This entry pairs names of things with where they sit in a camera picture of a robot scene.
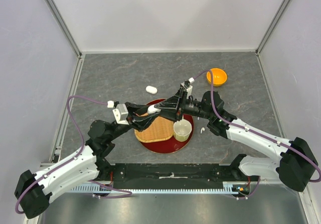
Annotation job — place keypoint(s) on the orange bowl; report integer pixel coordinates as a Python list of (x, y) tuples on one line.
[(217, 77)]

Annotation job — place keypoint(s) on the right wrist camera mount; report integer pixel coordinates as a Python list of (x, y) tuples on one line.
[(187, 85)]

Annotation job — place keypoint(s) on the right aluminium frame post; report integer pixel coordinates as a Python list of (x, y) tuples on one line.
[(275, 20)]

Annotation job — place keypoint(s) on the cream mug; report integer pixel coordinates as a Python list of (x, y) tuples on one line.
[(182, 130)]

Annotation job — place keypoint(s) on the white oval charging case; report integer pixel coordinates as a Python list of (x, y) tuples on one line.
[(151, 89)]

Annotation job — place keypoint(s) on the left aluminium frame post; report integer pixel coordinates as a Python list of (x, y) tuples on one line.
[(63, 26)]

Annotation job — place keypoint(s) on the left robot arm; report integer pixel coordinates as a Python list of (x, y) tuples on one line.
[(35, 191)]

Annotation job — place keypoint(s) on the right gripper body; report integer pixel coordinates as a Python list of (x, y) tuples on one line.
[(183, 104)]

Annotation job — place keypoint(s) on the white square earbud case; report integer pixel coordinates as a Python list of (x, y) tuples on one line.
[(152, 109)]

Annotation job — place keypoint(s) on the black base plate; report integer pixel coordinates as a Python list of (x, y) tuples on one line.
[(172, 176)]

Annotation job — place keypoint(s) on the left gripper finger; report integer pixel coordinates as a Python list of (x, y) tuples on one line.
[(137, 109), (141, 123)]

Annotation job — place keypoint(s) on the grey cable duct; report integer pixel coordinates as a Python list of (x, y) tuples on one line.
[(89, 188)]

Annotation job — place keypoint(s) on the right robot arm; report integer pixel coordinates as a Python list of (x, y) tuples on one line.
[(290, 161)]

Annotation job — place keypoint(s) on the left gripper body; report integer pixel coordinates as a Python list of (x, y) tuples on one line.
[(131, 115)]

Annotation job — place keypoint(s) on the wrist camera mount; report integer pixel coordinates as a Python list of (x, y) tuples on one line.
[(187, 85), (120, 114)]

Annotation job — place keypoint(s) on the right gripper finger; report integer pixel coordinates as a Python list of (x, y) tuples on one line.
[(172, 114), (171, 103)]

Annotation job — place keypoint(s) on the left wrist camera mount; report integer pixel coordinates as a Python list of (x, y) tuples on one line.
[(120, 114)]

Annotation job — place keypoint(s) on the red round tray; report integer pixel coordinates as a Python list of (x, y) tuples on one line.
[(170, 145)]

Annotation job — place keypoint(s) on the woven bamboo basket plate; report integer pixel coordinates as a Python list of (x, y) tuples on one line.
[(161, 129)]

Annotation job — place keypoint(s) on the aluminium frame post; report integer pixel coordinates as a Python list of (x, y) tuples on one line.
[(275, 20), (63, 26)]

